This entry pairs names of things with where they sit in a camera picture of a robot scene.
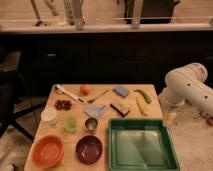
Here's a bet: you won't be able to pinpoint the purple bowl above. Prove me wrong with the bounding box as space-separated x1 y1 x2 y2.
75 135 103 165

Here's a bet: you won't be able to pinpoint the yellow banana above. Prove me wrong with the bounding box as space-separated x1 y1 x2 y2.
136 97 148 116

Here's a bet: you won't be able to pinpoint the orange bowl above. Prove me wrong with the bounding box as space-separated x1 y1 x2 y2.
31 135 64 169

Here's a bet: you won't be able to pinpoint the dark red grapes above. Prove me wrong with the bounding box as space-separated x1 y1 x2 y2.
55 100 72 110

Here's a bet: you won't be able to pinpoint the small metal cup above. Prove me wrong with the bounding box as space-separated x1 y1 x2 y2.
85 117 98 134

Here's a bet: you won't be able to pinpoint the blue sponge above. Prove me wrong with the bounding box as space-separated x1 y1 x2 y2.
113 85 129 98

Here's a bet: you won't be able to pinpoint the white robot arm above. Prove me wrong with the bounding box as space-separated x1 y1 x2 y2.
158 63 213 126

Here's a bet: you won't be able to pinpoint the green plastic tray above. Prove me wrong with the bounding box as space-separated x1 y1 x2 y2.
108 119 180 171

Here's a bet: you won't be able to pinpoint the white plastic cup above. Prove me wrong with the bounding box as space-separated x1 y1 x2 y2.
41 107 58 126

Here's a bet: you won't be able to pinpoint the green plastic cup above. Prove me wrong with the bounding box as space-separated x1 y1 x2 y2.
64 117 77 133

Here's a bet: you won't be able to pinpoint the light blue cloth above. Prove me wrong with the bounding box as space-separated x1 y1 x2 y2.
83 105 108 119

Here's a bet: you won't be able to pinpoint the black office chair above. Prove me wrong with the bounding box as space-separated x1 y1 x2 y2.
0 51 46 141

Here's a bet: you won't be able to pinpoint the metal fork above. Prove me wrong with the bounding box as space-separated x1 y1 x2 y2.
87 90 109 104

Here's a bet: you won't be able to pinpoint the orange fruit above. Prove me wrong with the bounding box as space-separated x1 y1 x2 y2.
80 84 90 95

